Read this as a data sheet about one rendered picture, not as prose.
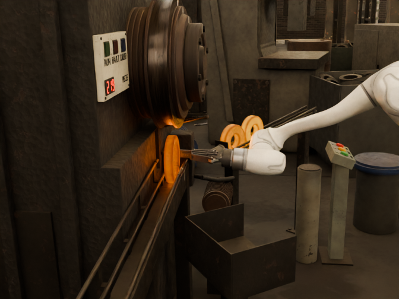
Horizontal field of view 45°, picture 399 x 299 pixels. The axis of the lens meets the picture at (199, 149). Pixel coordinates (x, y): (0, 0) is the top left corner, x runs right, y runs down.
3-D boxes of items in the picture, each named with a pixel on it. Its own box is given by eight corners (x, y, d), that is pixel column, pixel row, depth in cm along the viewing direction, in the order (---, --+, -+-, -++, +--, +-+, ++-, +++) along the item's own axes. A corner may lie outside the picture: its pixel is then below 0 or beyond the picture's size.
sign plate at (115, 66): (97, 101, 133) (92, 35, 128) (123, 87, 158) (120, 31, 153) (105, 101, 133) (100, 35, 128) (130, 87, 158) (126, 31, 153)
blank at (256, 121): (238, 120, 231) (244, 121, 228) (257, 111, 241) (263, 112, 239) (240, 150, 236) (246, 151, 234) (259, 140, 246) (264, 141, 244)
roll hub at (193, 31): (184, 108, 165) (182, 24, 157) (196, 95, 191) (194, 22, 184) (200, 108, 164) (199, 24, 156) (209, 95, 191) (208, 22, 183)
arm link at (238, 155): (245, 167, 197) (231, 165, 198) (247, 146, 195) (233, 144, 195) (244, 174, 189) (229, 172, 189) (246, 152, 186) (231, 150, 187)
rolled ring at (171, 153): (179, 130, 191) (171, 129, 192) (171, 142, 174) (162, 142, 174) (180, 174, 196) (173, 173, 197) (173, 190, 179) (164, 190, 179)
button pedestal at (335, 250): (322, 266, 251) (328, 153, 234) (317, 245, 274) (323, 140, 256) (354, 268, 249) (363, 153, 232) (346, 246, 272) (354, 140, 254)
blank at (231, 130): (218, 129, 220) (223, 130, 218) (238, 120, 231) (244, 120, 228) (220, 160, 226) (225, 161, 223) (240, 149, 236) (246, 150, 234)
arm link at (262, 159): (244, 178, 189) (246, 162, 201) (284, 182, 188) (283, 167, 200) (246, 153, 185) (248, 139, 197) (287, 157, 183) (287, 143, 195)
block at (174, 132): (168, 187, 210) (166, 133, 203) (171, 180, 218) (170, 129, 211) (193, 187, 209) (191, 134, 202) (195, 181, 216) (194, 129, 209)
